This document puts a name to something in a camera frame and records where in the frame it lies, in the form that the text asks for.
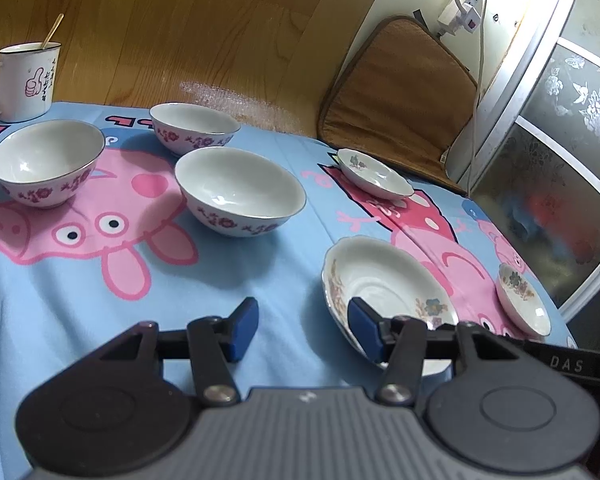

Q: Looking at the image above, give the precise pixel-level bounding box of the white enamel mug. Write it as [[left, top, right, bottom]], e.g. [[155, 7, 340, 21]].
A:
[[0, 41, 63, 124]]

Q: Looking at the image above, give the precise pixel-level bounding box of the brown seat cushion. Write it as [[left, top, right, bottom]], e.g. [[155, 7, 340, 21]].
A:
[[317, 16, 481, 196]]

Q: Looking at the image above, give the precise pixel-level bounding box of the white power strip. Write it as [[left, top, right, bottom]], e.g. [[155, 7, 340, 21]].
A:
[[436, 0, 495, 37]]

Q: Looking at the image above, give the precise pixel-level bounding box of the large white floral plate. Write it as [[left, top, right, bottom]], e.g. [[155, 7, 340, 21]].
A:
[[321, 236, 460, 379]]

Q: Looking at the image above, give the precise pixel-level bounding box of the small white floral plate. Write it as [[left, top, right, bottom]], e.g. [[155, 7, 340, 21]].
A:
[[495, 263, 552, 338], [336, 148, 415, 200]]

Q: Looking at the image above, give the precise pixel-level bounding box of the frosted glass sliding door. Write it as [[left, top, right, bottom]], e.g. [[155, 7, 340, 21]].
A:
[[469, 0, 600, 324]]

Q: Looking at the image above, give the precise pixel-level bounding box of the blue cartoon pig printed blanket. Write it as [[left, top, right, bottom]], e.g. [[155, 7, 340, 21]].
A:
[[0, 101, 579, 480]]

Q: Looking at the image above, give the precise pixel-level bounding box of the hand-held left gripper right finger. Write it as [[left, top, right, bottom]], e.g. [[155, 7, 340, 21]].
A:
[[347, 296, 523, 408]]

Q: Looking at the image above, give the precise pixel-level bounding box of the wooden spoon in mug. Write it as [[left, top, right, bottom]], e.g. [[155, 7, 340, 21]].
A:
[[40, 13, 65, 51]]

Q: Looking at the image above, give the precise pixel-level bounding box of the white bowl purple floral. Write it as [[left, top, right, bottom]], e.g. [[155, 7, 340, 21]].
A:
[[174, 146, 308, 239], [149, 102, 242, 156], [0, 120, 106, 209]]

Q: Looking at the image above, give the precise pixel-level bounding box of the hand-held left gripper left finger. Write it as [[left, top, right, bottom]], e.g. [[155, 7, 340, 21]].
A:
[[97, 296, 260, 408]]

